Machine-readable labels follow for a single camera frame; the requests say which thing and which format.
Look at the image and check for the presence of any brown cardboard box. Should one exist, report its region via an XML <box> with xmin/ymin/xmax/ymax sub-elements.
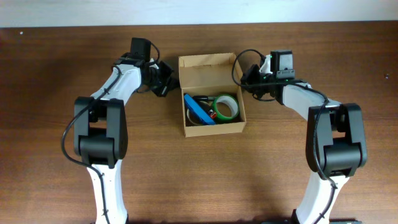
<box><xmin>178</xmin><ymin>53</ymin><xmax>246</xmax><ymax>137</ymax></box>

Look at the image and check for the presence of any blue plastic case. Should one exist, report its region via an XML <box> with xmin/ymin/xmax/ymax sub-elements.
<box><xmin>183</xmin><ymin>94</ymin><xmax>216</xmax><ymax>125</ymax></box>

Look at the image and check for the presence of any green tape roll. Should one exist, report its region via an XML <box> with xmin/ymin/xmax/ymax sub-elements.
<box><xmin>211</xmin><ymin>94</ymin><xmax>240</xmax><ymax>123</ymax></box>

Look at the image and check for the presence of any black silver marker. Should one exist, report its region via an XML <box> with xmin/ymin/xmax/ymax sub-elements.
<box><xmin>192</xmin><ymin>95</ymin><xmax>216</xmax><ymax>101</ymax></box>

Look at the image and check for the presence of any white tape roll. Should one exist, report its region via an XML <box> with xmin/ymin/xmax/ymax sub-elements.
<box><xmin>186</xmin><ymin>101</ymin><xmax>209</xmax><ymax>126</ymax></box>

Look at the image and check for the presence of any orange black stapler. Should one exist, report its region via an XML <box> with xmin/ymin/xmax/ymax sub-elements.
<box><xmin>208</xmin><ymin>109</ymin><xmax>217</xmax><ymax>119</ymax></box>

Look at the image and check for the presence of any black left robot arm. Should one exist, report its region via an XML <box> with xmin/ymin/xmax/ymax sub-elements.
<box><xmin>66</xmin><ymin>37</ymin><xmax>179</xmax><ymax>223</ymax></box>

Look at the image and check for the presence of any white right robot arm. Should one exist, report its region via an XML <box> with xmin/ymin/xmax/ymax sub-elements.
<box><xmin>231</xmin><ymin>50</ymin><xmax>368</xmax><ymax>224</ymax></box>

